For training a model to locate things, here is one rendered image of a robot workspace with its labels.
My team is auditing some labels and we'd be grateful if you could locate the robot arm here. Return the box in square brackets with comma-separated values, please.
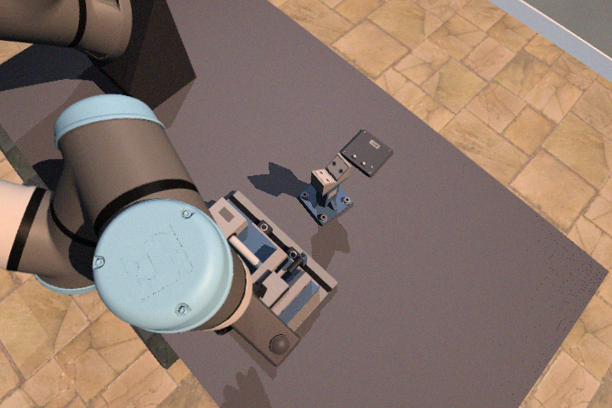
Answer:
[0, 0, 300, 367]

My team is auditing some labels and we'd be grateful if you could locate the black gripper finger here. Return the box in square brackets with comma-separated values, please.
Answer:
[255, 281, 267, 300]
[215, 328, 233, 336]

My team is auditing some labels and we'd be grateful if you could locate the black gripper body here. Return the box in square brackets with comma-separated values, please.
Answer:
[217, 283, 263, 332]

